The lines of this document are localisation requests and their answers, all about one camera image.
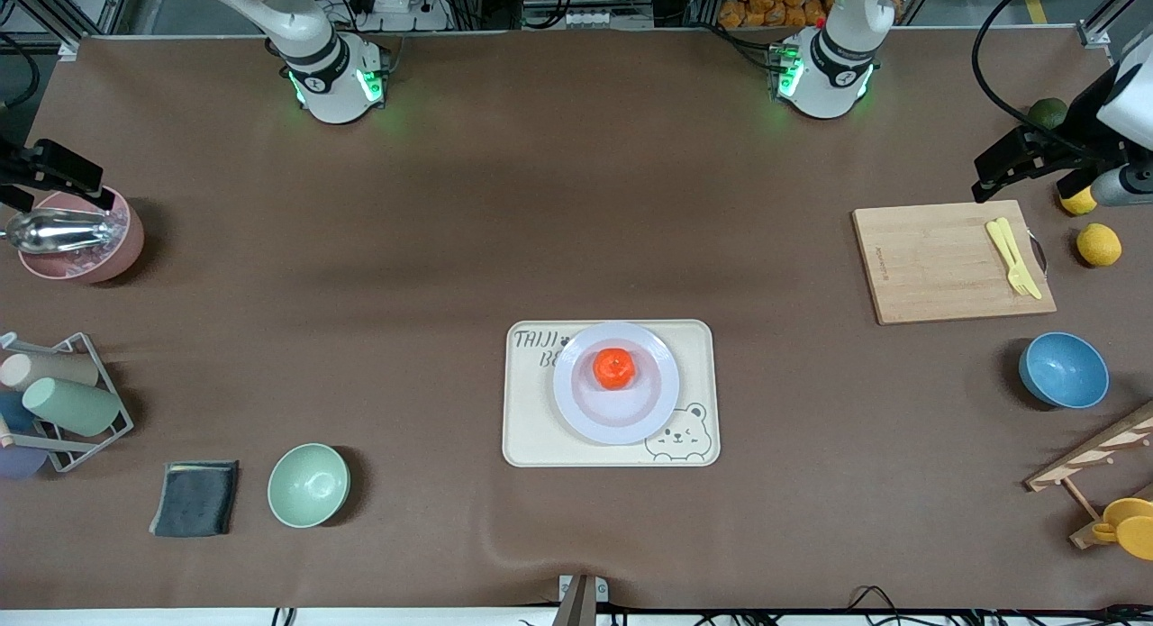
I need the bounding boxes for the orange tomato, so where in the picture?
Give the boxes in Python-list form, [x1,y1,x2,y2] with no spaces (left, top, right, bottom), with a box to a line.
[593,348,639,391]

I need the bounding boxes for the pale lavender round plate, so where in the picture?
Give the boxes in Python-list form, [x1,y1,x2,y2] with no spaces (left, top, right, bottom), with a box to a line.
[552,322,680,446]

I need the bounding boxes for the metal ice scoop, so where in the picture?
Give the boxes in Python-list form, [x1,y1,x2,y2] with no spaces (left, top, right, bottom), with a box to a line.
[5,208,123,254]

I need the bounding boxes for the yellow plastic fork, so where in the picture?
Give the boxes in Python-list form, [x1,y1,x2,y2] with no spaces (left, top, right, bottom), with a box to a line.
[985,220,1030,295]

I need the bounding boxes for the yellow plastic knife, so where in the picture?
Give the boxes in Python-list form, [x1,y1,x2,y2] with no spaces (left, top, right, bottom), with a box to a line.
[996,217,1043,301]

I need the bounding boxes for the clear ice cubes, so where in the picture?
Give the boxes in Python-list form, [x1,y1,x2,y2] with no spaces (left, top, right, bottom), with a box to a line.
[50,204,129,274]

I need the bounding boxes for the pink bowl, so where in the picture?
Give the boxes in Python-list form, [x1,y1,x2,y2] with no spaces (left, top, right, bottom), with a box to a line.
[18,186,145,285]

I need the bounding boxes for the bamboo cutting board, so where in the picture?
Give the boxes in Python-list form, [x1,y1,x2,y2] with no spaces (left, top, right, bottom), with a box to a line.
[852,200,1058,325]

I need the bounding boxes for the beige cup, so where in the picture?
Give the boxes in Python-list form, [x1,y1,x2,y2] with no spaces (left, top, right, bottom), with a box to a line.
[0,352,100,391]

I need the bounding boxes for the blue bowl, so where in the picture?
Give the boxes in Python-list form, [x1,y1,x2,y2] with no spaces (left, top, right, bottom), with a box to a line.
[1019,331,1111,410]

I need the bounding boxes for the dark teal cup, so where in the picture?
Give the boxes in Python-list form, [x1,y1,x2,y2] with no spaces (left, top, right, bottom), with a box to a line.
[0,392,37,433]

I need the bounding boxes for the green cup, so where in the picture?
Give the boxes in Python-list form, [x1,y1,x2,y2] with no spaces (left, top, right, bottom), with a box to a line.
[23,377,123,436]

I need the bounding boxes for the purple cup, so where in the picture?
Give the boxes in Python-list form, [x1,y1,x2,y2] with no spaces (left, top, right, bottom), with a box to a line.
[0,446,48,479]

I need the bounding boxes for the pile of orange objects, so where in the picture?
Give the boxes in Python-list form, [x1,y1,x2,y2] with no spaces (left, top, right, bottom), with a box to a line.
[719,0,834,29]

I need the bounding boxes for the wooden peg drying rack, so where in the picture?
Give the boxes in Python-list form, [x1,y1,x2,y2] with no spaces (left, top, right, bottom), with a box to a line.
[1025,401,1153,550]

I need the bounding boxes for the folded grey cloth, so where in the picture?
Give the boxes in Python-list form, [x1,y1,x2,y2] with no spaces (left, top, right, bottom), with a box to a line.
[150,460,240,538]

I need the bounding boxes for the yellow cup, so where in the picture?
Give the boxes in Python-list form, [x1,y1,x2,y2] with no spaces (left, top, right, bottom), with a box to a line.
[1092,497,1153,561]

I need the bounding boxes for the white power strip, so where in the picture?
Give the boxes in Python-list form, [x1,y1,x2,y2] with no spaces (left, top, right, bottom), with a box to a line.
[356,0,451,32]

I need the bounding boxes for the mint green bowl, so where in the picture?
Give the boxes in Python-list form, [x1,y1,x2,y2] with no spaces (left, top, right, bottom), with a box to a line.
[268,443,350,529]

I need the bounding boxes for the cream tray with bear print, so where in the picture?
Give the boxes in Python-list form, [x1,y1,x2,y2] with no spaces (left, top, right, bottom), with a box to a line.
[502,320,722,468]

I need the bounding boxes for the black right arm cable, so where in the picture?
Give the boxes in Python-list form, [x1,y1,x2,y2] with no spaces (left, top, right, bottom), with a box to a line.
[0,33,41,109]

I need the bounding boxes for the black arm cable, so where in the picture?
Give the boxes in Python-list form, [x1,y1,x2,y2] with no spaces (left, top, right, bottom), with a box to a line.
[969,0,1127,159]
[0,33,41,109]

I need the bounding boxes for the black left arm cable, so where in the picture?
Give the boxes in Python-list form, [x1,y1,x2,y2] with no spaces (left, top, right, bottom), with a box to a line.
[969,0,1127,159]

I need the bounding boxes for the aluminium frame post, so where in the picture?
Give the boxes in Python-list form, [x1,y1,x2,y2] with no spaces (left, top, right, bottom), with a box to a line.
[0,0,136,61]
[1079,0,1153,49]

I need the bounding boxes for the white wire cup rack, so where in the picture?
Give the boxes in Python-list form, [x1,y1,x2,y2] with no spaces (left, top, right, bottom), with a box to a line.
[0,331,134,474]

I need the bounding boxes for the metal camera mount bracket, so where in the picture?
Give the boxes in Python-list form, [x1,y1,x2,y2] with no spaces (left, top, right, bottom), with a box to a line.
[551,574,610,626]

